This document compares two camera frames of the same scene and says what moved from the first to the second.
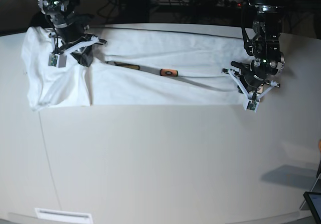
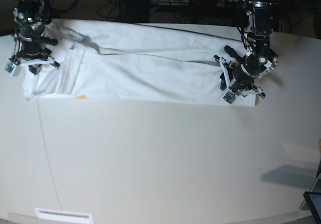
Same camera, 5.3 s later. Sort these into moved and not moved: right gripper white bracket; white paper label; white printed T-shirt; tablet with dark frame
Moved: white printed T-shirt; right gripper white bracket
Not moved: white paper label; tablet with dark frame
